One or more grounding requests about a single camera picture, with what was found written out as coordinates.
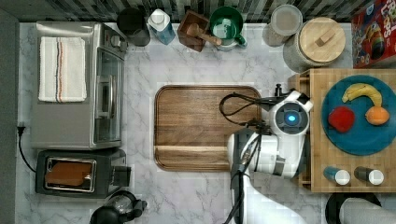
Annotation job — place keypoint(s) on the orange fruit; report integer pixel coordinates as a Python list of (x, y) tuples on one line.
[(377, 115)]

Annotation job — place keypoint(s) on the green mug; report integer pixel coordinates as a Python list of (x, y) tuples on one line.
[(226, 23)]

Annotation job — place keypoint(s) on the silver toaster oven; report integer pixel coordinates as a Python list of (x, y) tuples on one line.
[(95, 122)]

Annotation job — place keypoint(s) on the blue round plate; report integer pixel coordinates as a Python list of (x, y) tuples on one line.
[(362, 138)]

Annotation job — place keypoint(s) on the wooden cutting board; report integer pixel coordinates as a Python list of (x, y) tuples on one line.
[(192, 125)]

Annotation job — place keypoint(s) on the blue shaker with white lid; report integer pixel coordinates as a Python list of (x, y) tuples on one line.
[(336, 175)]

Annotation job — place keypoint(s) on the black toaster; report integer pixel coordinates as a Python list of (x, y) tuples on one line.
[(82, 174)]

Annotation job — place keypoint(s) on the brown wooden box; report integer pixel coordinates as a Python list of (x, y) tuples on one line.
[(191, 42)]

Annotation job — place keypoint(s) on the red Froot Loops cereal box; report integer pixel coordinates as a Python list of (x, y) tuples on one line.
[(374, 35)]

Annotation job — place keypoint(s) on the black cup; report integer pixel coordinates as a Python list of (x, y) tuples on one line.
[(131, 21)]

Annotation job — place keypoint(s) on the jar with wooden lid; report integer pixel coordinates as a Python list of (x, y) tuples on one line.
[(318, 43)]

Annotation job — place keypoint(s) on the white striped towel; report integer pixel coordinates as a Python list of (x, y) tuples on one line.
[(62, 70)]

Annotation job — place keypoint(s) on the white bowl under mug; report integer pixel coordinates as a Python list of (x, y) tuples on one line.
[(231, 46)]

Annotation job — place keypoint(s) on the black coffee maker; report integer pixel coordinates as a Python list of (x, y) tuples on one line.
[(121, 207)]

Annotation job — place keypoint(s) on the dark shaker with white lid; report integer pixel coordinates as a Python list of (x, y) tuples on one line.
[(372, 176)]

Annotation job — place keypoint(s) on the yellow banana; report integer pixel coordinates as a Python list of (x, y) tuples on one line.
[(362, 89)]

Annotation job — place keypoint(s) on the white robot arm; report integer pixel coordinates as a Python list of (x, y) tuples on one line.
[(275, 147)]

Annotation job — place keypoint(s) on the red apple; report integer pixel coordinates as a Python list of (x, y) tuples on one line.
[(341, 119)]

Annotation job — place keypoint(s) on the wooden drawer cabinet top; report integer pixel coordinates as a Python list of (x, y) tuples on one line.
[(324, 153)]

